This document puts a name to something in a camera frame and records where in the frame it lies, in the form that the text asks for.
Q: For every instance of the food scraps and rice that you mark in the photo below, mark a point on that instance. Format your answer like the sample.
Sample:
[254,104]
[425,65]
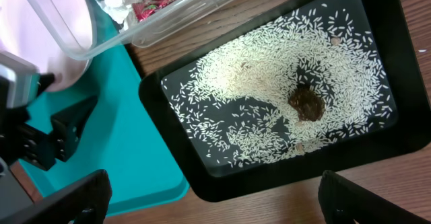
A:
[307,79]

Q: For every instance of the teal serving tray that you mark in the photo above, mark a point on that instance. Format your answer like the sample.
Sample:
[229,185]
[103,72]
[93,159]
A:
[119,137]

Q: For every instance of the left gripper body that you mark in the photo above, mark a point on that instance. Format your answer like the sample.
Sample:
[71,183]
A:
[18,139]

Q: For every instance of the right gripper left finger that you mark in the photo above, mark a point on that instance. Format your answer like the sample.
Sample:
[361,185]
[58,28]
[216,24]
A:
[84,201]

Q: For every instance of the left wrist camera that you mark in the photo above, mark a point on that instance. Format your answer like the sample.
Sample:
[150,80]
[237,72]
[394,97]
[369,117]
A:
[22,80]

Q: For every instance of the clear plastic waste bin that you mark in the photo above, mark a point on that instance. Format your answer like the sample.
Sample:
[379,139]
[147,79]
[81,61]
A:
[155,28]

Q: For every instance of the large white plate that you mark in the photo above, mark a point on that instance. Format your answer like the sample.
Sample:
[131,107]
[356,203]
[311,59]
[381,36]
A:
[24,35]

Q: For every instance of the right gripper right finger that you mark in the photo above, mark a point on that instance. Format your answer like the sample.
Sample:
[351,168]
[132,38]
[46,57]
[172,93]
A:
[342,201]

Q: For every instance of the black food waste tray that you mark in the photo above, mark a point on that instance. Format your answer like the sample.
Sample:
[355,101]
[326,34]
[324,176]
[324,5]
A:
[408,132]

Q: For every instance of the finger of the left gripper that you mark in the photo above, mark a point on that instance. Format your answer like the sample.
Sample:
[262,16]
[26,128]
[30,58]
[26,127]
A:
[68,126]

